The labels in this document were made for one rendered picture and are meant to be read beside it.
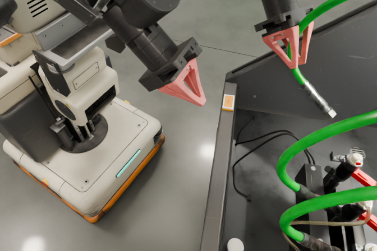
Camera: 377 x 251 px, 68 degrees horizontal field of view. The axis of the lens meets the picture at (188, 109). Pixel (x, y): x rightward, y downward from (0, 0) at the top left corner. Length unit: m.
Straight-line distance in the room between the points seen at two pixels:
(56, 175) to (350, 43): 1.35
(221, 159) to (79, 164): 0.98
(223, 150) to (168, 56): 0.37
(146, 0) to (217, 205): 0.46
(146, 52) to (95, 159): 1.17
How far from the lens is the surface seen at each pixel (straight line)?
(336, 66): 0.85
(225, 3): 3.09
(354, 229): 0.67
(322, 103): 0.63
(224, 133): 0.75
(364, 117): 0.37
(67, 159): 1.59
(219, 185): 0.68
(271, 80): 0.86
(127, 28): 0.42
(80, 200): 1.47
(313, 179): 0.70
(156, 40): 0.42
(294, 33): 0.53
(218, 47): 2.50
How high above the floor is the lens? 1.57
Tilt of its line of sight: 51 degrees down
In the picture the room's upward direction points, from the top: straight up
